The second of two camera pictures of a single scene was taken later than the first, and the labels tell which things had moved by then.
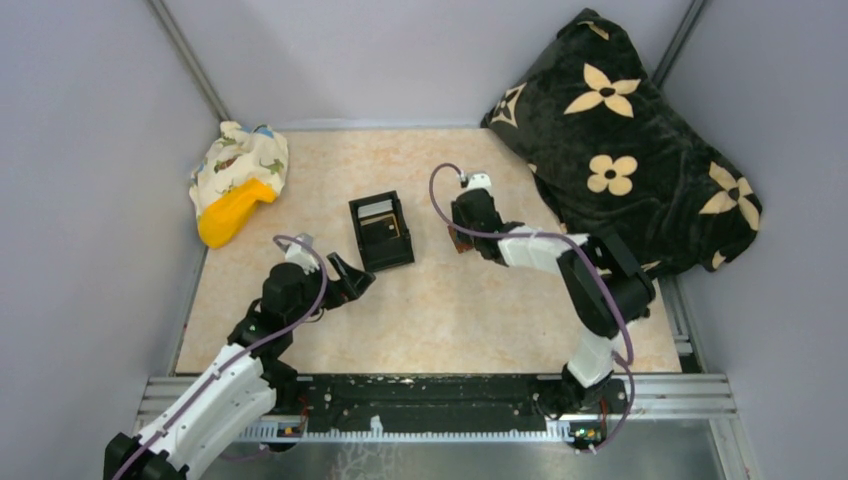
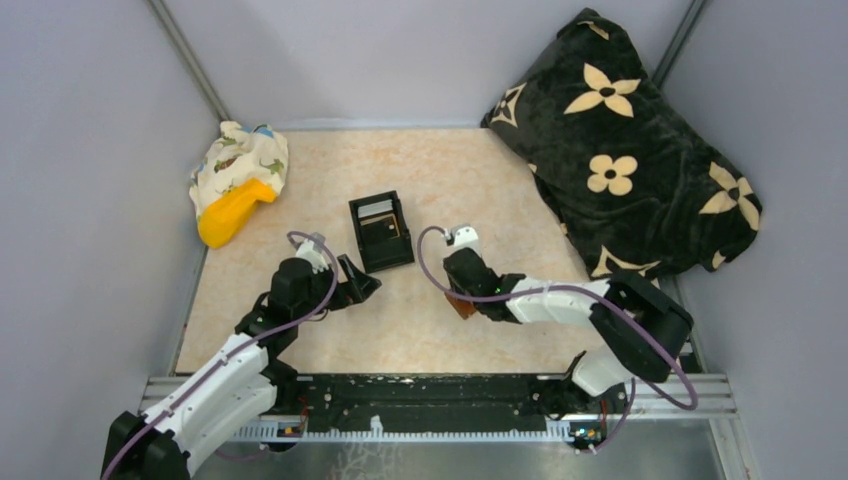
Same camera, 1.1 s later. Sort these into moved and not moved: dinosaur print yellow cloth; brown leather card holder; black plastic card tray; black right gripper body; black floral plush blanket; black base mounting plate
Moved: brown leather card holder; black right gripper body
Not moved: dinosaur print yellow cloth; black plastic card tray; black base mounting plate; black floral plush blanket
